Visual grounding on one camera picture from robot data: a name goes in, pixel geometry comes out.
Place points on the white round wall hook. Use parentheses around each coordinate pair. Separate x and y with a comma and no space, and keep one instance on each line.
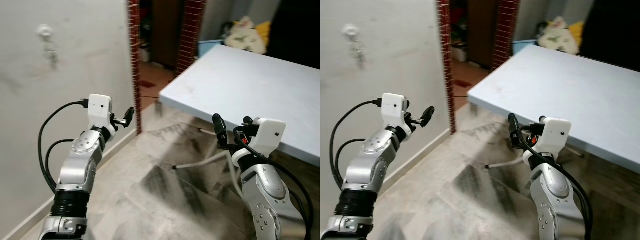
(45,32)
(351,32)

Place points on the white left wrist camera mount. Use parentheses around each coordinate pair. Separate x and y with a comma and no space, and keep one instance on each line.
(394,110)
(99,110)

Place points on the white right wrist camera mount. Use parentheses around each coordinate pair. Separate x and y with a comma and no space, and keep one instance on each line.
(554,137)
(267,137)

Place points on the large black object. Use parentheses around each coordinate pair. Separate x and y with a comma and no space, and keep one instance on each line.
(612,30)
(295,30)

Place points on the white metal table leg frame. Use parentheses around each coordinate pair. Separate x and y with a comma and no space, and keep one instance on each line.
(200,161)

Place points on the red tiled pillar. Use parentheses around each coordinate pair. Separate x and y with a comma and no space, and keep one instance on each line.
(445,65)
(133,65)
(190,30)
(505,30)

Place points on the light blue plastic table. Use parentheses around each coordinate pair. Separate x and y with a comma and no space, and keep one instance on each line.
(250,95)
(560,95)

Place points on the white plastic bin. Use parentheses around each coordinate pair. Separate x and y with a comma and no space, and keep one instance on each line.
(145,53)
(459,53)

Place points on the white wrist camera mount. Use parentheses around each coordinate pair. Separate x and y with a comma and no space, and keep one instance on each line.
(394,110)
(99,110)
(267,137)
(554,137)

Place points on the light blue plastic box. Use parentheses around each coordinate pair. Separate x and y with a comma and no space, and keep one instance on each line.
(522,46)
(207,48)

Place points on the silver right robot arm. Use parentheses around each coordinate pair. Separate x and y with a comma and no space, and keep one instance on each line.
(265,195)
(552,200)

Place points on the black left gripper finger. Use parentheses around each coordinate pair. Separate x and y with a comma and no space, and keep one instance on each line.
(130,116)
(428,116)

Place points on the brown wooden cabinet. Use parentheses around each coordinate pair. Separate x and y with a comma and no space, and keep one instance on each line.
(481,30)
(167,30)

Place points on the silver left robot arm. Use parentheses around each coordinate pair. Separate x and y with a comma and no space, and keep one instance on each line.
(75,170)
(367,170)

